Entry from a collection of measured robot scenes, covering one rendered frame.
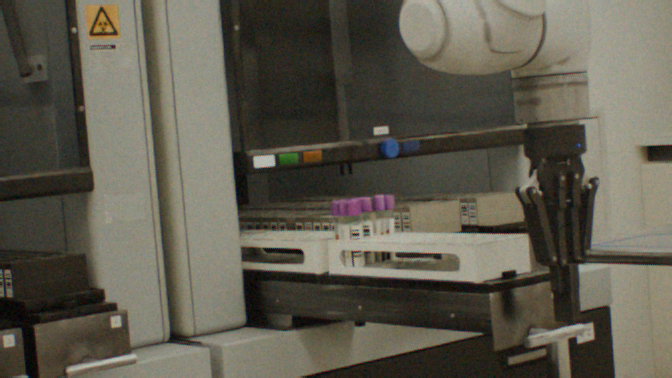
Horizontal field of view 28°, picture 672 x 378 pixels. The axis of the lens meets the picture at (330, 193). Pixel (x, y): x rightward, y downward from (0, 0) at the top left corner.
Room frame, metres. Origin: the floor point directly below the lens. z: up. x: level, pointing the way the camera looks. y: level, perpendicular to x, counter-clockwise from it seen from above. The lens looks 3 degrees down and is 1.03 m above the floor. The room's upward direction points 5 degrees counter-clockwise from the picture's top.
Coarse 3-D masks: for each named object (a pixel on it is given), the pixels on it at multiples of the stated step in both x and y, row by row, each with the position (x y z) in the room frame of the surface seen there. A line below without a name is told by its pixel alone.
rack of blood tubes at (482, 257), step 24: (336, 240) 1.86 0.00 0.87; (360, 240) 1.83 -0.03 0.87; (384, 240) 1.81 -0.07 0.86; (408, 240) 1.78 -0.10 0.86; (432, 240) 1.76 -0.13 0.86; (456, 240) 1.72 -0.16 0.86; (480, 240) 1.70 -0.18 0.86; (504, 240) 1.69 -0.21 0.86; (336, 264) 1.87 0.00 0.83; (384, 264) 1.85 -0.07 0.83; (408, 264) 1.82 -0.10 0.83; (432, 264) 1.86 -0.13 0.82; (456, 264) 1.82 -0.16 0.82; (480, 264) 1.66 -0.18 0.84; (504, 264) 1.69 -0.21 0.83; (528, 264) 1.71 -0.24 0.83
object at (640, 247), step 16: (592, 240) 2.01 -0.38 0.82; (608, 240) 1.99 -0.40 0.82; (624, 240) 1.97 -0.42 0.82; (640, 240) 1.96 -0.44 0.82; (656, 240) 1.94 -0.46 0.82; (592, 256) 1.89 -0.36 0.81; (608, 256) 1.87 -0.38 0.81; (624, 256) 1.84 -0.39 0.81; (640, 256) 1.82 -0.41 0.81; (656, 256) 1.80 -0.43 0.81; (560, 352) 1.96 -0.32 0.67; (560, 368) 1.95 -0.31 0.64
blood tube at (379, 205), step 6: (378, 198) 1.89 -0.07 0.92; (378, 204) 1.89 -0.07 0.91; (384, 204) 1.90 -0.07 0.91; (378, 210) 1.89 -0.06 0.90; (378, 216) 1.89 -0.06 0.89; (378, 222) 1.89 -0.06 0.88; (378, 228) 1.89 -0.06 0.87; (384, 228) 1.90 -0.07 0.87; (378, 234) 1.89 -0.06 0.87; (384, 234) 1.90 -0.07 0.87; (378, 252) 1.89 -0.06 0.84; (384, 252) 1.90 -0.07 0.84; (378, 258) 1.90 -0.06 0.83; (384, 258) 1.90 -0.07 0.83
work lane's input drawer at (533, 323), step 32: (256, 288) 1.99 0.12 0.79; (288, 288) 1.93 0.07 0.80; (320, 288) 1.87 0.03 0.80; (352, 288) 1.82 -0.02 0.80; (384, 288) 1.77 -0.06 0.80; (416, 288) 1.74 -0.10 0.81; (448, 288) 1.69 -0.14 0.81; (480, 288) 1.65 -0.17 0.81; (512, 288) 1.65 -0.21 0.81; (544, 288) 1.68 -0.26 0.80; (352, 320) 1.82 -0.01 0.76; (384, 320) 1.77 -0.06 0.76; (416, 320) 1.72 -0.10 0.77; (448, 320) 1.68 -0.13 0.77; (480, 320) 1.63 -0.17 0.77; (512, 320) 1.64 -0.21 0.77; (544, 320) 1.68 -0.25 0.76
